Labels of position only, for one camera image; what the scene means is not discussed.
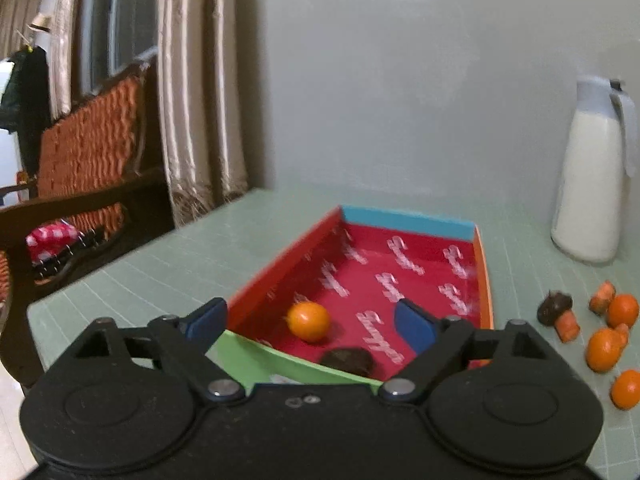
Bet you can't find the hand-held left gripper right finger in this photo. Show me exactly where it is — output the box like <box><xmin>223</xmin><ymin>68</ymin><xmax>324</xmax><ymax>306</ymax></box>
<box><xmin>378</xmin><ymin>299</ymin><xmax>551</xmax><ymax>404</ymax></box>

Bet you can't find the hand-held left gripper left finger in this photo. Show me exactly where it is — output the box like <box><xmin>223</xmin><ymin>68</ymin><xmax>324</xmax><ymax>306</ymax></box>
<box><xmin>75</xmin><ymin>297</ymin><xmax>247</xmax><ymax>403</ymax></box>

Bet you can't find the colourful cardboard box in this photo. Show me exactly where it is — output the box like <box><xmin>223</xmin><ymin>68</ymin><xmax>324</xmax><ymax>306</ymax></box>
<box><xmin>207</xmin><ymin>205</ymin><xmax>496</xmax><ymax>396</ymax></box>

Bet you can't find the dark brown fruit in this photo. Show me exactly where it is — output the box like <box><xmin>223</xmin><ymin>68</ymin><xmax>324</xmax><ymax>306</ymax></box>
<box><xmin>536</xmin><ymin>290</ymin><xmax>573</xmax><ymax>326</ymax></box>
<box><xmin>319</xmin><ymin>347</ymin><xmax>373</xmax><ymax>377</ymax></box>

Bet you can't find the small orange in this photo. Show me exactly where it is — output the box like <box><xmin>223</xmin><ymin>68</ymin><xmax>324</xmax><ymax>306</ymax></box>
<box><xmin>606</xmin><ymin>294</ymin><xmax>640</xmax><ymax>329</ymax></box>
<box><xmin>610</xmin><ymin>370</ymin><xmax>640</xmax><ymax>410</ymax></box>
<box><xmin>287</xmin><ymin>302</ymin><xmax>332</xmax><ymax>343</ymax></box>
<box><xmin>586</xmin><ymin>328</ymin><xmax>627</xmax><ymax>374</ymax></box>

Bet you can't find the carrot piece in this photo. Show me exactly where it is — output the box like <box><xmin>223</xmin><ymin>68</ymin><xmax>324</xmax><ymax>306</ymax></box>
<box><xmin>556</xmin><ymin>311</ymin><xmax>581</xmax><ymax>344</ymax></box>
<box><xmin>588</xmin><ymin>282</ymin><xmax>617</xmax><ymax>316</ymax></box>

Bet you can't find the green checked tablecloth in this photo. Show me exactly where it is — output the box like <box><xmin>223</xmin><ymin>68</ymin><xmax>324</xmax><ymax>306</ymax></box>
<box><xmin>25</xmin><ymin>187</ymin><xmax>640</xmax><ymax>480</ymax></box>

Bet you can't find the black ridged object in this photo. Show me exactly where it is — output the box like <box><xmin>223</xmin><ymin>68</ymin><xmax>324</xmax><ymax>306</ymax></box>
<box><xmin>32</xmin><ymin>229</ymin><xmax>108</xmax><ymax>281</ymax></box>

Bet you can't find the red checkered cloth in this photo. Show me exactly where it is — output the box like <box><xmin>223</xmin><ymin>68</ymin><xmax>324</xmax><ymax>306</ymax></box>
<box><xmin>25</xmin><ymin>224</ymin><xmax>80</xmax><ymax>264</ymax></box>

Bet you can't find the wooden bench orange cushion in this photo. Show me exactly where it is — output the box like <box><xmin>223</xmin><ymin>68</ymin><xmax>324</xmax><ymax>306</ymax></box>
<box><xmin>0</xmin><ymin>60</ymin><xmax>175</xmax><ymax>396</ymax></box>

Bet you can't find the white thermos jug grey lid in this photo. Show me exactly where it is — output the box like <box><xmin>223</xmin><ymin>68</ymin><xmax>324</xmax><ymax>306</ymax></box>
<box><xmin>550</xmin><ymin>76</ymin><xmax>639</xmax><ymax>264</ymax></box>

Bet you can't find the beige satin curtain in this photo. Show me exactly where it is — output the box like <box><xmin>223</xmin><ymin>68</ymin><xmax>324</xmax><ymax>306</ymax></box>
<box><xmin>49</xmin><ymin>0</ymin><xmax>85</xmax><ymax>119</ymax></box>
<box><xmin>156</xmin><ymin>0</ymin><xmax>251</xmax><ymax>229</ymax></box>

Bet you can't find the dark hanging garment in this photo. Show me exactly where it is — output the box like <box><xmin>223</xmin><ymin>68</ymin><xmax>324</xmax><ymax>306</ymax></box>
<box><xmin>0</xmin><ymin>49</ymin><xmax>51</xmax><ymax>176</ymax></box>

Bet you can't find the window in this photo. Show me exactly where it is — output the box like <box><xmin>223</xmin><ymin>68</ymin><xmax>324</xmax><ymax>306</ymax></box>
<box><xmin>79</xmin><ymin>0</ymin><xmax>162</xmax><ymax>97</ymax></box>

